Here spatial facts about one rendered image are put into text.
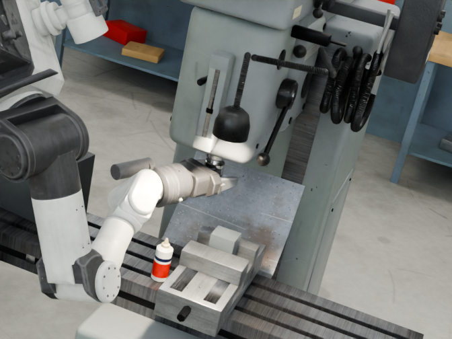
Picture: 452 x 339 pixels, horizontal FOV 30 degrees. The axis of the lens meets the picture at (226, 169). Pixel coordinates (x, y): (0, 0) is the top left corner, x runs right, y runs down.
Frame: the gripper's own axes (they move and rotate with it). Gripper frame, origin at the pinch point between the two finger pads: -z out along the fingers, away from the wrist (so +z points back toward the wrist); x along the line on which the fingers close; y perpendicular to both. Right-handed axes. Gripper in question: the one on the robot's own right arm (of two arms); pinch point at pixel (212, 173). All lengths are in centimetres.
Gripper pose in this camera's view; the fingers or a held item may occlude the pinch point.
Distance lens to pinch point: 191.1
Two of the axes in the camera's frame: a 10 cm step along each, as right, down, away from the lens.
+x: -7.0, -4.2, 5.8
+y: -2.0, 8.9, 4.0
